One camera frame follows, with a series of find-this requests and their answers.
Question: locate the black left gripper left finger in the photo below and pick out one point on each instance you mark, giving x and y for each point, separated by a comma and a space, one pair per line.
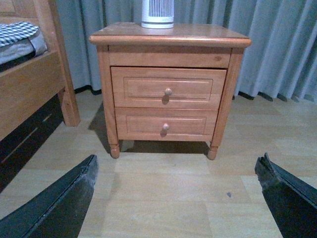
59, 210

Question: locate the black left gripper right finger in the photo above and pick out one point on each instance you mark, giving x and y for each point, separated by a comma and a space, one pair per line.
291, 201

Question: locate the wooden drawer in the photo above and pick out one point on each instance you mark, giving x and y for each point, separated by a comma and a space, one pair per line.
165, 124
161, 87

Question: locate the light blue mattress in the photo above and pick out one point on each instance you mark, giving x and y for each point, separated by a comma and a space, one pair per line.
34, 44

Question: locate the wooden nightstand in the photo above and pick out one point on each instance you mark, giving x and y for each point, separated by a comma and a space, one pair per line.
197, 46

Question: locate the black white checkered sheet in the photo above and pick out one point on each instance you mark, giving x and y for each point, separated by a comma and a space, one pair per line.
14, 32

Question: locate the white cylindrical air purifier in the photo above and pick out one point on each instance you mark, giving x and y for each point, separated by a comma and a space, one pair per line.
157, 14

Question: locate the wooden bed frame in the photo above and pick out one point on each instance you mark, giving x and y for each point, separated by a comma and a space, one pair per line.
28, 86

